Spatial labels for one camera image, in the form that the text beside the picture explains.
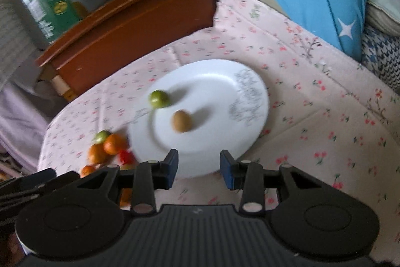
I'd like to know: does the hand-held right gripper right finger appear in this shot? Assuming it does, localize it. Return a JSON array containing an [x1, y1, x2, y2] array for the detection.
[[220, 150, 329, 214]]

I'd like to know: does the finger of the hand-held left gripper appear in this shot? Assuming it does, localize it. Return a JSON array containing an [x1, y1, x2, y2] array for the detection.
[[0, 168, 81, 208]]

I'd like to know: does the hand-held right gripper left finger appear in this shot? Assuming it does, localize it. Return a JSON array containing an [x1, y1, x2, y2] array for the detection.
[[72, 149, 179, 216]]

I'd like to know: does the red cherry tomato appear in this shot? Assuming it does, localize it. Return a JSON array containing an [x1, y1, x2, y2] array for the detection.
[[119, 150, 135, 164]]

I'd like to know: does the brown kiwi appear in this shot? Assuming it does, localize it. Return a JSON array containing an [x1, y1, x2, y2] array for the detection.
[[173, 110, 192, 133]]

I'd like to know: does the small orange tangerine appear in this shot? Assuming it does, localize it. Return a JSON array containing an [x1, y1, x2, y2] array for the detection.
[[80, 165, 97, 178]]

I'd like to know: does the green jujube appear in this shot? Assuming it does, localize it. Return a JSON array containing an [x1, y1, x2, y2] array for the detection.
[[94, 130, 111, 144], [149, 90, 172, 109]]

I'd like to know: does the white plate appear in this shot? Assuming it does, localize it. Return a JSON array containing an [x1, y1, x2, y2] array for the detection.
[[128, 59, 270, 178]]

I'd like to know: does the light purple sheet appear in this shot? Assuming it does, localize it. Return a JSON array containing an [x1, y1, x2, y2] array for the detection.
[[0, 79, 63, 174]]

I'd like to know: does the cherry print cloth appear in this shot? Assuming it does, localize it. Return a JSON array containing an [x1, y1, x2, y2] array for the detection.
[[37, 0, 400, 255]]

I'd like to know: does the yellow and white cardboard box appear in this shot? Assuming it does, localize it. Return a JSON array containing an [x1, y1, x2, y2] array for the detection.
[[51, 75, 79, 102]]

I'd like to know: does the checked grey curtain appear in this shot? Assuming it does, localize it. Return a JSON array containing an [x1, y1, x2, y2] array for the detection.
[[0, 1, 38, 89]]

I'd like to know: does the brown wooden nightstand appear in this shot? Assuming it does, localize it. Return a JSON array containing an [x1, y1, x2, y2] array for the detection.
[[35, 0, 219, 103]]

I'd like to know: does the blue houndstooth cloth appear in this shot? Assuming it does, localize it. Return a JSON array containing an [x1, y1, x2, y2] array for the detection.
[[361, 25, 400, 92]]

